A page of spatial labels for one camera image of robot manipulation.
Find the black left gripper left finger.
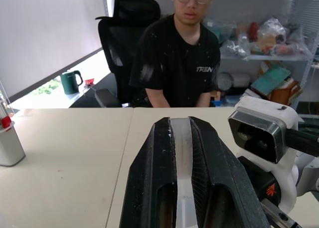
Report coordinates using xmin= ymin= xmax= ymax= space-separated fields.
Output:
xmin=119 ymin=117 xmax=178 ymax=228

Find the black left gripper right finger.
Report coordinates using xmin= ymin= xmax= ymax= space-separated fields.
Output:
xmin=188 ymin=116 xmax=272 ymax=228

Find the orange box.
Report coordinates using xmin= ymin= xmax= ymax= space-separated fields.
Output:
xmin=270 ymin=80 xmax=300 ymax=106

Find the person in black t-shirt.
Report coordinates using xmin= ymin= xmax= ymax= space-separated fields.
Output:
xmin=129 ymin=0 xmax=222 ymax=108

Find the green book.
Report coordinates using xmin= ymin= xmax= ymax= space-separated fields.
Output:
xmin=250 ymin=65 xmax=292 ymax=96

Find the green kettle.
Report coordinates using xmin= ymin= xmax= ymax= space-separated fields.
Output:
xmin=60 ymin=70 xmax=84 ymax=95

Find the grey metal shelf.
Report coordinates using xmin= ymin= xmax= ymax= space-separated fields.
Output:
xmin=101 ymin=0 xmax=319 ymax=119

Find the black mesh office chair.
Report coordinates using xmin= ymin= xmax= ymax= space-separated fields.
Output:
xmin=94 ymin=0 xmax=161 ymax=108

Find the clear bag of toys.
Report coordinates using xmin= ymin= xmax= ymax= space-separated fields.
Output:
xmin=249 ymin=17 xmax=309 ymax=56

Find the white square container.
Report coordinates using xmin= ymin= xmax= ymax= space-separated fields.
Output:
xmin=0 ymin=120 xmax=26 ymax=167

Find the red capped item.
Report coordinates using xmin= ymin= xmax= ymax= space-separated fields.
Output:
xmin=0 ymin=116 xmax=12 ymax=130

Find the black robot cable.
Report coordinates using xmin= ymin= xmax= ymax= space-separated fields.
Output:
xmin=284 ymin=123 xmax=319 ymax=158

